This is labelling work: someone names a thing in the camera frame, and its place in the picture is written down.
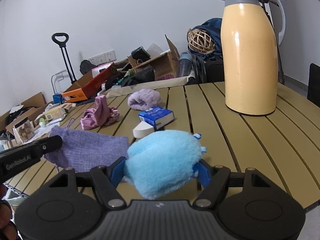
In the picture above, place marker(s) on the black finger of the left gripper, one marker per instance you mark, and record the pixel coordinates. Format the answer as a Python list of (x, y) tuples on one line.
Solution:
[(20, 158)]

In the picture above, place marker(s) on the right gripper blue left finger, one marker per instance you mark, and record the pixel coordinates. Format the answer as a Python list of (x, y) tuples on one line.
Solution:
[(105, 181)]

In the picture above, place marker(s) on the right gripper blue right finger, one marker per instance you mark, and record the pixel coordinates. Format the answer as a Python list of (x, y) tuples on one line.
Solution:
[(214, 181)]

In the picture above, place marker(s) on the light blue fluffy plush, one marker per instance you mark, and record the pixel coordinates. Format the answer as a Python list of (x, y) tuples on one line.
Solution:
[(163, 162)]

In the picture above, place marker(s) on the clear snack jar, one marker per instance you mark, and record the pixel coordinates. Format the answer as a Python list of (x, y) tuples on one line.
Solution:
[(23, 131)]

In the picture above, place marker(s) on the purple knitted pouch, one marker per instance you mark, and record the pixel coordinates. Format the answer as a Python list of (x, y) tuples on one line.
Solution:
[(84, 150)]

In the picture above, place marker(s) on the white foam wedge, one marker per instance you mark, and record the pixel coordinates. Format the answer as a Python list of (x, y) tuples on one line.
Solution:
[(142, 130)]

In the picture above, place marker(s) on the tan folding camp table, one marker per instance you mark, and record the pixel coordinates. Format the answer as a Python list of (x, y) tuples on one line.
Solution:
[(284, 145)]

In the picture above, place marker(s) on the blue tissue pack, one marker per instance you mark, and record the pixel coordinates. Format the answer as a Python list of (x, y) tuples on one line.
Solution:
[(157, 117)]

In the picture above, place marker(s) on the lilac fluffy headband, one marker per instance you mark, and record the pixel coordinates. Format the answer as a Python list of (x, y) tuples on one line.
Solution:
[(144, 99)]

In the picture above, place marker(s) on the orange cardboard box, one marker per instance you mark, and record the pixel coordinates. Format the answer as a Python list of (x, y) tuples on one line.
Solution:
[(89, 84)]

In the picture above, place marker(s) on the dark blue backpack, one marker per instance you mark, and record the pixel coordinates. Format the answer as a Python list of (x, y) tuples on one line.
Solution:
[(213, 62)]

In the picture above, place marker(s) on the blue water bottle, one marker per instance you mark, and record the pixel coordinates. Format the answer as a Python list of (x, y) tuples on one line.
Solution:
[(184, 64)]

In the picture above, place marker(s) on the open brown cardboard box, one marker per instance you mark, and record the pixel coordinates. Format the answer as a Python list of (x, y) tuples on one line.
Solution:
[(164, 64)]

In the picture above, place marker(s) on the black folding camp chair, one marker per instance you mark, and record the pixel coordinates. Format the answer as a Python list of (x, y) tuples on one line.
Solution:
[(314, 84)]

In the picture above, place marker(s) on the woven rattan ball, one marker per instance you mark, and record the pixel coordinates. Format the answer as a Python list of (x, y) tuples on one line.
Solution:
[(200, 41)]

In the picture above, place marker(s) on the yellow thermos jug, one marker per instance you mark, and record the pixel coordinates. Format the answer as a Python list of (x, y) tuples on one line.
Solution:
[(250, 57)]

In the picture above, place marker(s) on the black trolley handle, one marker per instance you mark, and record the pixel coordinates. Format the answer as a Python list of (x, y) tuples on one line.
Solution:
[(61, 40)]

